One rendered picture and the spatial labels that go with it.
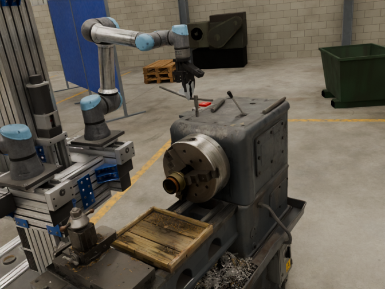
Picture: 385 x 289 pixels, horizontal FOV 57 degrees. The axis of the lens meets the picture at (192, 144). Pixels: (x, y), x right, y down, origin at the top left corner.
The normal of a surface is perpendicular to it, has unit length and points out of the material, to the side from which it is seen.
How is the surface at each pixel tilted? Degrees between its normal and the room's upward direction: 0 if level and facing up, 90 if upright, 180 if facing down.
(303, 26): 90
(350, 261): 0
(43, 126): 90
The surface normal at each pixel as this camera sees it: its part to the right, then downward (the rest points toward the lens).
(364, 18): -0.31, 0.38
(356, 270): -0.11, -0.92
